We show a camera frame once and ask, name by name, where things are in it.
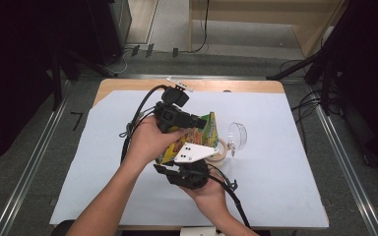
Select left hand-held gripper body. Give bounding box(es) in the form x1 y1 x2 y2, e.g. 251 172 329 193
154 77 195 134

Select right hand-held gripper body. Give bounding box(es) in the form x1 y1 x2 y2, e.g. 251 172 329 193
166 142 219 191

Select yellow green spout pouch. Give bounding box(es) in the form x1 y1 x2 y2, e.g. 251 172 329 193
156 111 221 165

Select clear jar with hinged lid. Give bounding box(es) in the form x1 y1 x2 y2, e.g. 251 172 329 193
206 121 248 170

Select person's left hand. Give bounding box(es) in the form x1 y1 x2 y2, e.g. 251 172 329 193
124 115 188 171

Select person's right hand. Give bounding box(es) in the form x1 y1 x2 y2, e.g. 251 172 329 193
180 178 227 214

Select white device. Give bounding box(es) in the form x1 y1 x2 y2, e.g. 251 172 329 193
179 225 226 236

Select wooden table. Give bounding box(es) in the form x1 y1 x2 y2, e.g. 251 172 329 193
92 78 330 231

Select white paper sheet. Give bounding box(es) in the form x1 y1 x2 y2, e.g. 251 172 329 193
49 89 330 229

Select black cabinet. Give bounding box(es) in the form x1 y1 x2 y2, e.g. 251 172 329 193
88 0 133 66

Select black metal stand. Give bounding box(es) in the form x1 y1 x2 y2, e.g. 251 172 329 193
266 0 346 115
49 48 113 112

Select dark cloth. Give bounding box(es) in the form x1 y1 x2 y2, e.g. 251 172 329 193
50 219 77 236

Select light wooden shelf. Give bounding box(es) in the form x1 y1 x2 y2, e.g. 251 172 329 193
188 0 349 59

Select black curtain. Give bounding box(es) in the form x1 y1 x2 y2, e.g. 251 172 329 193
328 0 378 171
0 0 95 172

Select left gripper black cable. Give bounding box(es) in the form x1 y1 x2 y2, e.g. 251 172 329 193
119 84 170 165

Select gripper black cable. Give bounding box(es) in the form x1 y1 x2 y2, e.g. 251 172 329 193
208 163 252 229
119 84 170 165

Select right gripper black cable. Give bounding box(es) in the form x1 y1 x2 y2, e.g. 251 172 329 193
208 163 252 229

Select metal floor rail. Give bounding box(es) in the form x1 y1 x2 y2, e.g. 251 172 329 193
78 73 309 82
312 96 378 236
0 96 71 236

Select white floor cable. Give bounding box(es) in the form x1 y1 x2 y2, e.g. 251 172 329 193
106 48 135 75

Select hanging black cable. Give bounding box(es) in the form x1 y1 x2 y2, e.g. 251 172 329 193
180 0 211 54

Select black floor cables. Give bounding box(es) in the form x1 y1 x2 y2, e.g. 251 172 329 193
279 58 324 147

